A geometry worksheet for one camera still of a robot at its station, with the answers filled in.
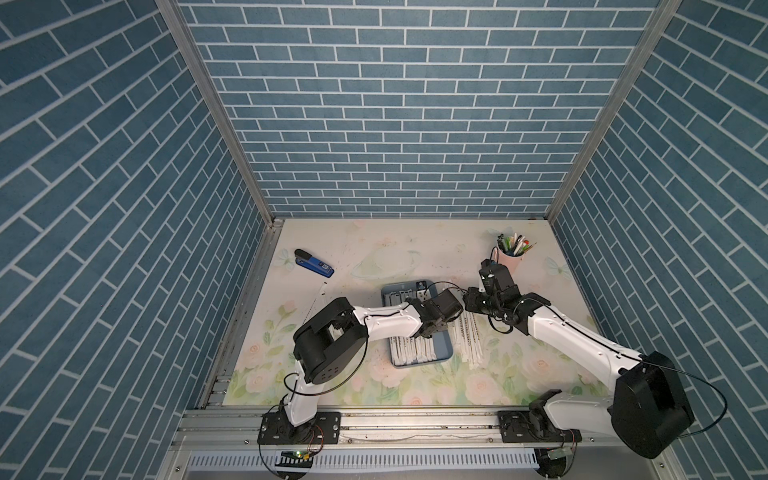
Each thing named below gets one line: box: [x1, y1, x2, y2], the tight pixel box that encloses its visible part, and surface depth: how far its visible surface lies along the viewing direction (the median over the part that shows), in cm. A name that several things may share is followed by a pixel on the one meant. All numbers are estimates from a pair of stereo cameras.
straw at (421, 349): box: [416, 336, 428, 363], surface depth 87 cm
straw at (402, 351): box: [397, 337, 410, 365], surface depth 88 cm
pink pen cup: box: [493, 244, 525, 280], surface depth 100 cm
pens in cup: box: [497, 233, 537, 256], surface depth 101 cm
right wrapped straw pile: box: [448, 311, 485, 370], surface depth 90 cm
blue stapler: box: [294, 248, 335, 278], surface depth 105 cm
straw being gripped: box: [404, 337, 416, 364], surface depth 88 cm
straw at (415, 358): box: [410, 337, 422, 364], surface depth 87 cm
